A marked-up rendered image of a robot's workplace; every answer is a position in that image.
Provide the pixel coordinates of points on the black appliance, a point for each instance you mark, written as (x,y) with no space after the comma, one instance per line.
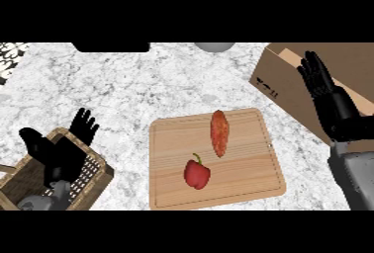
(111,47)

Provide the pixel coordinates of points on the wicker basket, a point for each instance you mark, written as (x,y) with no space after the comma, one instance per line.
(90,178)

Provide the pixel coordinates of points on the red bell pepper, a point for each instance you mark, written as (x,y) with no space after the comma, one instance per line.
(197,174)

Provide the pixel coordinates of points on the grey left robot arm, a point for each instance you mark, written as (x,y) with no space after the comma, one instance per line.
(46,197)

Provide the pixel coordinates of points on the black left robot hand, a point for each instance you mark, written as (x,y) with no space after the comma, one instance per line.
(62,158)

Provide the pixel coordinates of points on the orange sweet potato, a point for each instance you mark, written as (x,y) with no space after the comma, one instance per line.
(219,133)

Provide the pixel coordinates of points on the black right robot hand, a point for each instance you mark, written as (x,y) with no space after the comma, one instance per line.
(336,108)

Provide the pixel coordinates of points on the wooden cutting board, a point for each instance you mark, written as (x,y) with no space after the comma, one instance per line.
(214,161)

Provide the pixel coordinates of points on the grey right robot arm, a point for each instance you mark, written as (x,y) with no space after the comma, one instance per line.
(352,174)

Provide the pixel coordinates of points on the grey round object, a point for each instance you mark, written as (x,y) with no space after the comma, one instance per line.
(214,46)

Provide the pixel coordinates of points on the black and white patterned object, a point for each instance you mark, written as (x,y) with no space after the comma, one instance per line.
(9,59)

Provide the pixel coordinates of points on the brown cardboard box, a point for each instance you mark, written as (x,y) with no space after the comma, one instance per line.
(291,89)

